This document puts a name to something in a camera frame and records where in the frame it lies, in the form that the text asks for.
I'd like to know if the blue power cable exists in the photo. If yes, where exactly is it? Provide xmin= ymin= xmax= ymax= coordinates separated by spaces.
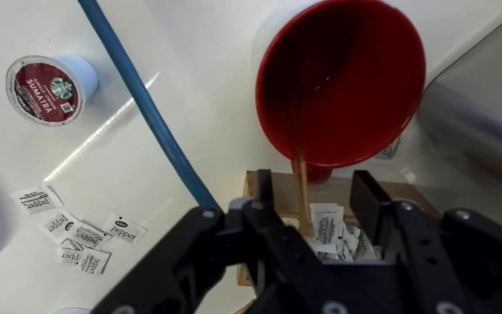
xmin=76 ymin=0 xmax=223 ymax=213

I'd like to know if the wooden chopstick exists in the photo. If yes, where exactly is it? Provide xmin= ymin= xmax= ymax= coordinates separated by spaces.
xmin=293 ymin=155 xmax=317 ymax=237

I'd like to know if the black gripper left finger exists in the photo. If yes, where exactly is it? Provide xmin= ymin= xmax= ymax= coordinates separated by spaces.
xmin=90 ymin=167 xmax=322 ymax=314

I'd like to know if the silver metal box appliance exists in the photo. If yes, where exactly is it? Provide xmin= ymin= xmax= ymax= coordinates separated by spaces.
xmin=415 ymin=0 xmax=502 ymax=200

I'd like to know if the white sugar packet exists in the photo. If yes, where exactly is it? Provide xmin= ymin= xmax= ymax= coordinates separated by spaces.
xmin=66 ymin=218 xmax=111 ymax=251
xmin=57 ymin=237 xmax=87 ymax=267
xmin=103 ymin=213 xmax=146 ymax=244
xmin=75 ymin=246 xmax=113 ymax=277
xmin=308 ymin=200 xmax=345 ymax=246
xmin=42 ymin=207 xmax=82 ymax=242
xmin=10 ymin=183 xmax=64 ymax=216

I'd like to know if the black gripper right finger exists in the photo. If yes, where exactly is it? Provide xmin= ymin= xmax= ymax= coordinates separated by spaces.
xmin=348 ymin=169 xmax=502 ymax=314

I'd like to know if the small wooden packet box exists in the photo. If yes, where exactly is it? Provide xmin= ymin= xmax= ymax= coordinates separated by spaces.
xmin=235 ymin=167 xmax=444 ymax=289

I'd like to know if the red Starbucks Sumatra coffee pod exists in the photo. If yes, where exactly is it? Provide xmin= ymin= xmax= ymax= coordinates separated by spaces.
xmin=3 ymin=52 xmax=101 ymax=127

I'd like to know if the white cup with red inside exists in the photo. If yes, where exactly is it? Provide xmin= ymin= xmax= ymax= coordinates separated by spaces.
xmin=253 ymin=0 xmax=429 ymax=185

